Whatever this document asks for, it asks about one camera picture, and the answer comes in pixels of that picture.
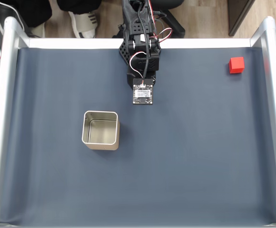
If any black case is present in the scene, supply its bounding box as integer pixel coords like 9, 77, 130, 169
0, 4, 30, 38

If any dark brown cabinet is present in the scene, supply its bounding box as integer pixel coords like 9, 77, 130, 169
228, 0, 256, 37

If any white cable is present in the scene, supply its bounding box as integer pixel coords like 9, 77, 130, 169
0, 0, 26, 31

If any person's leg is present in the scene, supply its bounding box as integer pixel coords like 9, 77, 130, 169
57, 0, 103, 17
16, 0, 53, 28

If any aluminium frame rail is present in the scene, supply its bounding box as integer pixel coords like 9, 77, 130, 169
28, 38, 252, 49
249, 16, 276, 228
0, 222, 276, 228
0, 16, 30, 228

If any blue-grey table mat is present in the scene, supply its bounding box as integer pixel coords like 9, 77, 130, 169
0, 47, 276, 226

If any red cube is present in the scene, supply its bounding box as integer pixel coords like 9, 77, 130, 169
228, 57, 245, 75

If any square metal tin container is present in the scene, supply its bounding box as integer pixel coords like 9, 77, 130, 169
81, 110, 121, 151

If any camera circuit board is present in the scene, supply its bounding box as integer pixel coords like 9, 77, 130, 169
132, 78, 155, 106

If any red white servo wire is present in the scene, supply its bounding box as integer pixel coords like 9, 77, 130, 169
129, 51, 148, 79
148, 0, 174, 43

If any person's white striped shoe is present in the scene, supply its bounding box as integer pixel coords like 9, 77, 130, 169
68, 10, 98, 39

